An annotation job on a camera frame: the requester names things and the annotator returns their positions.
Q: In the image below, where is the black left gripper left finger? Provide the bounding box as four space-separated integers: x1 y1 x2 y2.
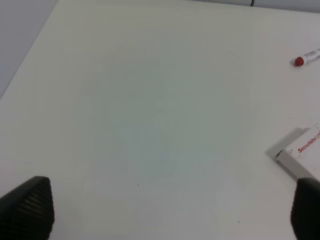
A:
0 176 55 240

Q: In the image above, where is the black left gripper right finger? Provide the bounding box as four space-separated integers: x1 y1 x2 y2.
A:
290 178 320 240

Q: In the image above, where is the white cardboard box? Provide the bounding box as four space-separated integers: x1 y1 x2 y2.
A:
275 124 320 180

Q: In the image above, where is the red whiteboard marker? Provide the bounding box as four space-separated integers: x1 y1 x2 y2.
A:
293 48 320 67

